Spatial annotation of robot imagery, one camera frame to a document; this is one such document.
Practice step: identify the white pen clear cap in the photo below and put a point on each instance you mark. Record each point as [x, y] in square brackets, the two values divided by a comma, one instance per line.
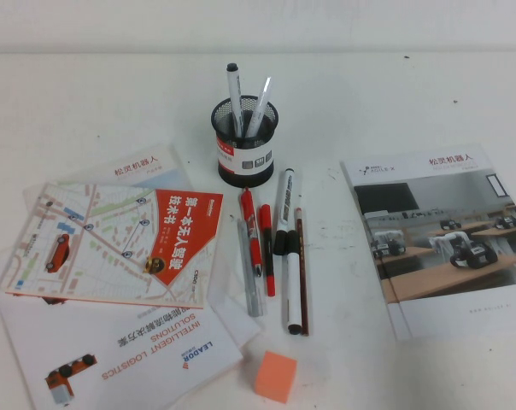
[260, 102]

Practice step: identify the thick red gel pen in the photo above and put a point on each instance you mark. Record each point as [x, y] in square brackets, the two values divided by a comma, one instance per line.
[249, 222]

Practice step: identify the black mesh pen holder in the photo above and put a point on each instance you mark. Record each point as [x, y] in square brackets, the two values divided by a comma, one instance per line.
[245, 166]

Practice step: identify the grey silver pen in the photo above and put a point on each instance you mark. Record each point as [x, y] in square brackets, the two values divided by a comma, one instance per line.
[251, 277]

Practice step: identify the dark brown pencil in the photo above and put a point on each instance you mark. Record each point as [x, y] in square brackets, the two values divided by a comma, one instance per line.
[300, 222]

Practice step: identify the thin red marker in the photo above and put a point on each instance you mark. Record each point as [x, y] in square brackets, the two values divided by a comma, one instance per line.
[267, 256]

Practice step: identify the slim white marker black cap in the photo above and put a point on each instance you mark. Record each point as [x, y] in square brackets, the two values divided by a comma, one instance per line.
[234, 94]

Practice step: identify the white paper sheet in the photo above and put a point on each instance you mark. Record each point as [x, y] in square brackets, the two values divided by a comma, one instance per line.
[236, 324]

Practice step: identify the white booklet red title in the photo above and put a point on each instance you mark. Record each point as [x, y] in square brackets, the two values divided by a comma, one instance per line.
[138, 171]

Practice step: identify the map cover book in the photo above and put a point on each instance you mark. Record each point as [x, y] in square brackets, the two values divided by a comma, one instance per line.
[113, 239]

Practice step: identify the orange eraser block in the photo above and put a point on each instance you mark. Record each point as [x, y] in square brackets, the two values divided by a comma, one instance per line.
[275, 376]

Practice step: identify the white LEADOR logistics brochure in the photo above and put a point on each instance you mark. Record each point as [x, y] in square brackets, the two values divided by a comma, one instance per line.
[155, 350]

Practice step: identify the AgileX brochure with photo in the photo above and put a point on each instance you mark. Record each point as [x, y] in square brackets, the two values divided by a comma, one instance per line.
[433, 265]

